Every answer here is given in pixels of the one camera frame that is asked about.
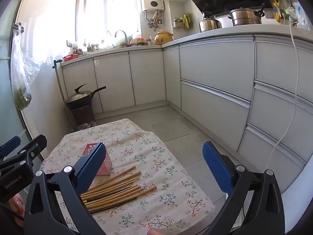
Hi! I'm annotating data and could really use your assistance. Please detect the crumpled plastic bag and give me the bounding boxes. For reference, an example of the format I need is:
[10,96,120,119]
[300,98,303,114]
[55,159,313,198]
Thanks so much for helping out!
[78,121,97,131]

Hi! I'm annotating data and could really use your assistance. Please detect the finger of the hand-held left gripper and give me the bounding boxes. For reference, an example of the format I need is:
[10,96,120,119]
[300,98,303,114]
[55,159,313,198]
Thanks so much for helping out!
[0,135,48,171]
[0,136,21,158]

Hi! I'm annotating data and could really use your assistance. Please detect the steel kettle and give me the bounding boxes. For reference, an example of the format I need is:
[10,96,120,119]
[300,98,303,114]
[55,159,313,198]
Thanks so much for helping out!
[199,11,222,33]

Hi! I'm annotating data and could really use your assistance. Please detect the yellow handled scissors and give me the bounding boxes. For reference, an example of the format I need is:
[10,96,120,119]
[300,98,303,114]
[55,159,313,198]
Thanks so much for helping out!
[271,0,283,22]

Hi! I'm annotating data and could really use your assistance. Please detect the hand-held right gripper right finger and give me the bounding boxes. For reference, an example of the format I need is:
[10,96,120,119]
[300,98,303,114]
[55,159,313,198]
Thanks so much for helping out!
[202,141,285,235]

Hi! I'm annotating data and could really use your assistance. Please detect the person's left hand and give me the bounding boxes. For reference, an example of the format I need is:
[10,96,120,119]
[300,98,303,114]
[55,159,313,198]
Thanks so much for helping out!
[9,193,25,220]

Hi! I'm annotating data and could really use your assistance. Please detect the dark brown bin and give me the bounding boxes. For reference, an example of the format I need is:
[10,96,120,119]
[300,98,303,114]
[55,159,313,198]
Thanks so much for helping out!
[70,104,96,128]

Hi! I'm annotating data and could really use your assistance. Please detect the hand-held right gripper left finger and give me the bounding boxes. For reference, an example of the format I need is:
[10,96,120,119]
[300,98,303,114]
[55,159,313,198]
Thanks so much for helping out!
[24,142,107,235]

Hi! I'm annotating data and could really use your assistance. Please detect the yellow hanging bags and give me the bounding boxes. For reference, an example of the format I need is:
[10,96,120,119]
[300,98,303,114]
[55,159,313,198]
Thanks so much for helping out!
[183,12,193,28]

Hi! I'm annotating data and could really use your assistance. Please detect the metal sink faucet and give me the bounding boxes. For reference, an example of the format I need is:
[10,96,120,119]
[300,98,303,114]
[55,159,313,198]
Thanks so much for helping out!
[114,30,129,45]

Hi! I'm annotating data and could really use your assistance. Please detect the dark pipe with bracket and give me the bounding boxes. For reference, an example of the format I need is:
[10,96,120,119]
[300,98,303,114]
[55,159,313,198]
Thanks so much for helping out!
[52,59,69,104]

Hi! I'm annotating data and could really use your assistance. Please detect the yellow clay pot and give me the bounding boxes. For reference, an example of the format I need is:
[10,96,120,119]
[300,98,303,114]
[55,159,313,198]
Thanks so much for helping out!
[154,30,174,46]

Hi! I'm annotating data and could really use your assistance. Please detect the white kitchen base cabinets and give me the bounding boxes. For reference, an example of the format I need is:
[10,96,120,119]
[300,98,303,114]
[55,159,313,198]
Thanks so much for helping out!
[61,24,313,201]

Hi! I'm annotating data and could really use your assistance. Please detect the black wok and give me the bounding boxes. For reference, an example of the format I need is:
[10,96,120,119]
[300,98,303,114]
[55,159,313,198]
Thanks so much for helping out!
[66,86,107,109]

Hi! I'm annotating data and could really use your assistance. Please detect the row of small bottles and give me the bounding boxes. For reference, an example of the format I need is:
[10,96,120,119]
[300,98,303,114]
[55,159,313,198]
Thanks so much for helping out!
[82,39,108,53]

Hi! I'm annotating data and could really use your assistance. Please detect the hanging bag of greens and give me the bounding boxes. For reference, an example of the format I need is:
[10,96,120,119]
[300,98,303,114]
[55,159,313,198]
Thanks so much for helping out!
[11,28,41,110]

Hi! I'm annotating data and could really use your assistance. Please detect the frosted glass sliding door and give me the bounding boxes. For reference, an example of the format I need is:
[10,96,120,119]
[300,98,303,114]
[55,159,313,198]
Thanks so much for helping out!
[0,0,32,152]

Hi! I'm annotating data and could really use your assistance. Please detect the water heater pipes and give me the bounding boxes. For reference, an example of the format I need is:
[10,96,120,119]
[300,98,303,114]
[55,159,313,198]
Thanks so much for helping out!
[144,10,164,32]

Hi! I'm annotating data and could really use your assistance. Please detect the metal wok lid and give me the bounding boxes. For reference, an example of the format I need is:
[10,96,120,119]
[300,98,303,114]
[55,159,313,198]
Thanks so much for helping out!
[66,84,92,103]

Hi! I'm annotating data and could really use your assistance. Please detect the woven basket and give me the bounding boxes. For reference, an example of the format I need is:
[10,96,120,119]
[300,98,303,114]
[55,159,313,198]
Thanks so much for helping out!
[129,35,149,46]

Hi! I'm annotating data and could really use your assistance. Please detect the kitchen window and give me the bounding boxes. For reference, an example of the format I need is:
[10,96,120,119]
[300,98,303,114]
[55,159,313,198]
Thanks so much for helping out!
[76,0,142,43]

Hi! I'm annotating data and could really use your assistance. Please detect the pink plastic chopstick holder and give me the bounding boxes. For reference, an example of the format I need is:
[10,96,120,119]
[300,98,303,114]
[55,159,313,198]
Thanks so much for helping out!
[79,142,113,177]

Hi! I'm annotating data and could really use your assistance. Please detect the floral tablecloth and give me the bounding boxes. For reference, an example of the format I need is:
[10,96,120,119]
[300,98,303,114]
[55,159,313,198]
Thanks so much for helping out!
[40,118,216,235]

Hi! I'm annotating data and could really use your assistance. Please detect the white plastic bag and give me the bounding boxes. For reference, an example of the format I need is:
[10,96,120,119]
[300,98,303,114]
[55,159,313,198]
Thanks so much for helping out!
[292,1,307,26]

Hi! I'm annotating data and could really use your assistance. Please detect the white cable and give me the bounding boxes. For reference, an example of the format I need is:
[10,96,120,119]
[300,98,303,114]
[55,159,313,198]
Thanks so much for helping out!
[265,17,300,170]

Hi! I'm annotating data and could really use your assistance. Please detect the steel stockpot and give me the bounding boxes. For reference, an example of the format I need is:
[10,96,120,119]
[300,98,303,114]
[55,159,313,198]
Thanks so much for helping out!
[229,2,266,27]

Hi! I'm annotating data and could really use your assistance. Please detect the bundle of wooden chopsticks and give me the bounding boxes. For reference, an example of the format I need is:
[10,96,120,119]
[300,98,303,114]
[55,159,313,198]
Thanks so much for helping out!
[80,166,157,214]

